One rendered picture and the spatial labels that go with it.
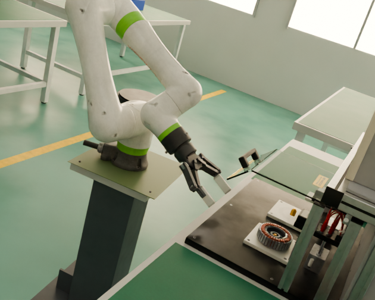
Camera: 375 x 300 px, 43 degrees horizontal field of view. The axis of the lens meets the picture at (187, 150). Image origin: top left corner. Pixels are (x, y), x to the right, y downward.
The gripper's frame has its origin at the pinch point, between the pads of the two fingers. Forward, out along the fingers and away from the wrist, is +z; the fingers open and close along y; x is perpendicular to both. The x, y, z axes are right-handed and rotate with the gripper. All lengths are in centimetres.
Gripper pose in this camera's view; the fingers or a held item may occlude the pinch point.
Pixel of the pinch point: (218, 195)
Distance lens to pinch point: 160.0
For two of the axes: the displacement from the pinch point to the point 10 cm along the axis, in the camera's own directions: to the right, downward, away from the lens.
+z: 6.1, 7.8, -1.1
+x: 6.5, -5.7, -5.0
